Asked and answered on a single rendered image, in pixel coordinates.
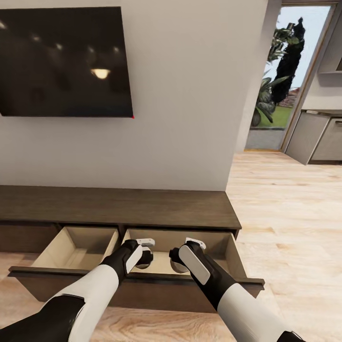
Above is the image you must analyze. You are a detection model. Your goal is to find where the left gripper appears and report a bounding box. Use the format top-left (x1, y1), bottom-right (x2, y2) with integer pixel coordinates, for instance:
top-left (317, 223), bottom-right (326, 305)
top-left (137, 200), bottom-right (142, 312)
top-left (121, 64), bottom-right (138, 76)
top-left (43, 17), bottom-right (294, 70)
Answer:
top-left (136, 250), bottom-right (153, 266)

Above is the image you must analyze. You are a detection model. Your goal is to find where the pillar candle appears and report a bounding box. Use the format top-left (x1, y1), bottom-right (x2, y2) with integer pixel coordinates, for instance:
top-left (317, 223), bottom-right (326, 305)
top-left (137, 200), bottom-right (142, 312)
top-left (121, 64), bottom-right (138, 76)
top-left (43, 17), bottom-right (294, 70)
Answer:
top-left (170, 259), bottom-right (189, 274)
top-left (135, 247), bottom-right (150, 269)

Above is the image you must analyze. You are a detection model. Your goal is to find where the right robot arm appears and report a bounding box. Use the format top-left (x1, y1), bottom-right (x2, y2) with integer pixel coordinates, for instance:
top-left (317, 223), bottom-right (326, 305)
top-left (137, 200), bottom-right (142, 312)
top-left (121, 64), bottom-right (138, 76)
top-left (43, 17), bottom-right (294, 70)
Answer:
top-left (169, 238), bottom-right (306, 342)

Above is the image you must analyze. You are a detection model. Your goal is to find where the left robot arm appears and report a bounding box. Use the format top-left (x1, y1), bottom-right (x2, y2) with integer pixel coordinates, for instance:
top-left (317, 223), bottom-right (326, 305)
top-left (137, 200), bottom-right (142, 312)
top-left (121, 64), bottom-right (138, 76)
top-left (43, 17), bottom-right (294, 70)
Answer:
top-left (0, 238), bottom-right (155, 342)

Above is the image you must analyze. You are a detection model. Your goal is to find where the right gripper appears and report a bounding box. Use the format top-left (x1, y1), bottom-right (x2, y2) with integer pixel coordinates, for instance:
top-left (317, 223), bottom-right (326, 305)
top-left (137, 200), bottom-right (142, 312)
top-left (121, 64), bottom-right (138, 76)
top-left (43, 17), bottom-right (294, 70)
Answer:
top-left (169, 247), bottom-right (181, 264)

